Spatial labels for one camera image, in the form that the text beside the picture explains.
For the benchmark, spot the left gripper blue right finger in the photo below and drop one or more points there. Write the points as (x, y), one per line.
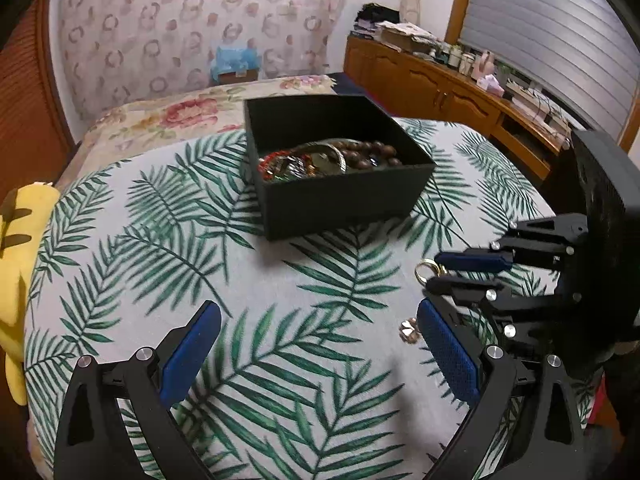
(454, 346)

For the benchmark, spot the wooden louvered wardrobe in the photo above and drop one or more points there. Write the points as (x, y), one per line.
(36, 144)

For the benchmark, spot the floral bed quilt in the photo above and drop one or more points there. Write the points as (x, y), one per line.
(138, 127)

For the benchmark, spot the stack of papers and clothes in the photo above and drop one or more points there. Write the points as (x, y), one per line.
(382, 24)

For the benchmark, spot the pink tissue box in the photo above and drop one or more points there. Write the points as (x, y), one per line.
(491, 85)

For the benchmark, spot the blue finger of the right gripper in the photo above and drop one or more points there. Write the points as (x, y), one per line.
(487, 262)
(464, 290)

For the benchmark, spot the blue wrapped cardboard box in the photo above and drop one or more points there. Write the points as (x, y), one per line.
(232, 65)

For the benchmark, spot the navy blue bed sheet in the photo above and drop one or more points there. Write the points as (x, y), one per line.
(343, 85)

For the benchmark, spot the yellow plush toy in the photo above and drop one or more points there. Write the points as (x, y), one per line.
(25, 213)

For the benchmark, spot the wooden sideboard cabinet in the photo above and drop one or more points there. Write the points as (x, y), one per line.
(407, 86)

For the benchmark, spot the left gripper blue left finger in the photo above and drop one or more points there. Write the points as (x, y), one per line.
(182, 353)

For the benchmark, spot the palm leaf print cloth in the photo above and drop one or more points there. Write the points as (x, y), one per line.
(309, 378)

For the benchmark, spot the grey window blind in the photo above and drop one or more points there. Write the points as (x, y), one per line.
(577, 49)

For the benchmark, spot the pink circle pattern curtain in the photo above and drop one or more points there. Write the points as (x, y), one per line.
(120, 51)

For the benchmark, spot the small rose gold earring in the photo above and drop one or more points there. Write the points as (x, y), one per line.
(409, 331)

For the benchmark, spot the black jewelry box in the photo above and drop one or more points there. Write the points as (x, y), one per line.
(294, 200)

